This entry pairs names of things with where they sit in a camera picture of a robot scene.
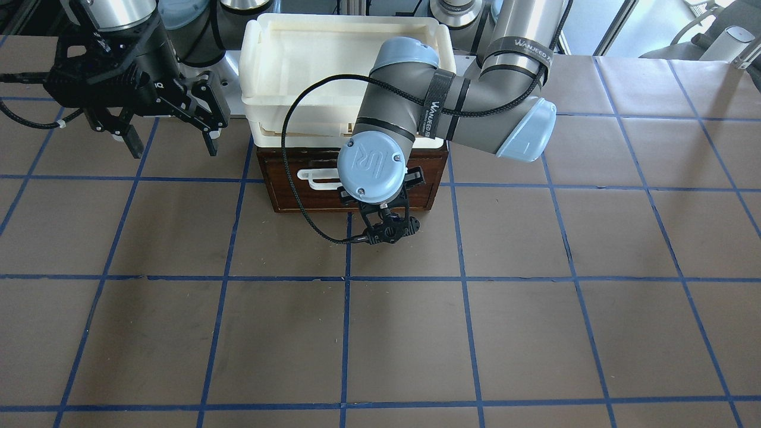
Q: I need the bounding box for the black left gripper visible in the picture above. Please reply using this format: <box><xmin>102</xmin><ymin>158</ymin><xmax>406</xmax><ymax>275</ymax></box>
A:
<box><xmin>339</xmin><ymin>167</ymin><xmax>426</xmax><ymax>206</ymax></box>

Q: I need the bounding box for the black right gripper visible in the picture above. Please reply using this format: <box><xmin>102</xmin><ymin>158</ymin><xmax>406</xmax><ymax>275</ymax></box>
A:
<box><xmin>45</xmin><ymin>15</ymin><xmax>231</xmax><ymax>158</ymax></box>

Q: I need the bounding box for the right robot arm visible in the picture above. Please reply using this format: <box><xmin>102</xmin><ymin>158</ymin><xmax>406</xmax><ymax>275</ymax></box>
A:
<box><xmin>43</xmin><ymin>1</ymin><xmax>231</xmax><ymax>158</ymax></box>

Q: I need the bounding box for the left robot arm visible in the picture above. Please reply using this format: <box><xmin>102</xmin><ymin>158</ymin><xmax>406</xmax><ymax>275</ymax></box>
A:
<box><xmin>337</xmin><ymin>1</ymin><xmax>564</xmax><ymax>204</ymax></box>

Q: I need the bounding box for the white plastic tray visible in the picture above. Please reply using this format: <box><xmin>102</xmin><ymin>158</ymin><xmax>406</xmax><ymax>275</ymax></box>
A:
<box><xmin>238</xmin><ymin>13</ymin><xmax>456</xmax><ymax>148</ymax></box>

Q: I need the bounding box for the grey office chair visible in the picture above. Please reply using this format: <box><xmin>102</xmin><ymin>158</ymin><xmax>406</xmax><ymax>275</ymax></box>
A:
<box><xmin>640</xmin><ymin>1</ymin><xmax>760</xmax><ymax>61</ymax></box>

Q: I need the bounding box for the white drawer handle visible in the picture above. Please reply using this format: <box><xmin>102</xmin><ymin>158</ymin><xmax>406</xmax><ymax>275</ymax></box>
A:
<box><xmin>297</xmin><ymin>168</ymin><xmax>342</xmax><ymax>191</ymax></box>

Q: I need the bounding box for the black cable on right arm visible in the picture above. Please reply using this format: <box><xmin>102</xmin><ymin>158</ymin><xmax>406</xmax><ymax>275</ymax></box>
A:
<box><xmin>0</xmin><ymin>71</ymin><xmax>84</xmax><ymax>130</ymax></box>

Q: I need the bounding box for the black corrugated cable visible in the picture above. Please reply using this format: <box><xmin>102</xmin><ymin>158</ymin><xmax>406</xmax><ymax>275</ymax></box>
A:
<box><xmin>281</xmin><ymin>0</ymin><xmax>574</xmax><ymax>245</ymax></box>

